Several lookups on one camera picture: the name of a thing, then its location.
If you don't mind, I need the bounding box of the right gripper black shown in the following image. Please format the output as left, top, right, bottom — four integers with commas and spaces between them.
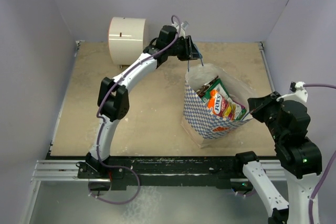
248, 90, 285, 141

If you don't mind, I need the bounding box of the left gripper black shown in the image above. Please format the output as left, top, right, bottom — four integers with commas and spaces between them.
167, 36, 202, 62

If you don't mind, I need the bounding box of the green snack bag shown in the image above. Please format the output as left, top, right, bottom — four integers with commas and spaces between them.
201, 78, 247, 121

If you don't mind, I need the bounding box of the blue checkered paper bag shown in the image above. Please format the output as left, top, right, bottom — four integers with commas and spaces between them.
182, 62, 256, 148

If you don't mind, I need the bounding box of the brown kettle chips bag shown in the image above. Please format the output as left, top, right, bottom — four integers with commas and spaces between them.
196, 76, 218, 98

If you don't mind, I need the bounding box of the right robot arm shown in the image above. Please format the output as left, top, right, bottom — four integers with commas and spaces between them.
233, 88, 322, 223

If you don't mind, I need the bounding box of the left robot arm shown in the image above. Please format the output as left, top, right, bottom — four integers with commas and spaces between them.
85, 22, 202, 178

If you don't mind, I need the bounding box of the orange white candy bag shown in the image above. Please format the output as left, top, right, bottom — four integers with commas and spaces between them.
207, 90, 241, 120

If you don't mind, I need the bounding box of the white cylindrical container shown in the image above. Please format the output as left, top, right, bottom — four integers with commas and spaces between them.
108, 17, 149, 66

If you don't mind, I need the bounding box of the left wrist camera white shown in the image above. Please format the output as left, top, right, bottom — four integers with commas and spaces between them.
172, 21, 189, 38

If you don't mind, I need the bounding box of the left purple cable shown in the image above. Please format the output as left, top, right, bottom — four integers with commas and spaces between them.
88, 15, 184, 205

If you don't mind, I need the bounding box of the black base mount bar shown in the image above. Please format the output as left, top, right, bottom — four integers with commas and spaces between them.
76, 156, 253, 194

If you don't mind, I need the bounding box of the aluminium frame rail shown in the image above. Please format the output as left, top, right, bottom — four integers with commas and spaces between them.
32, 160, 88, 182

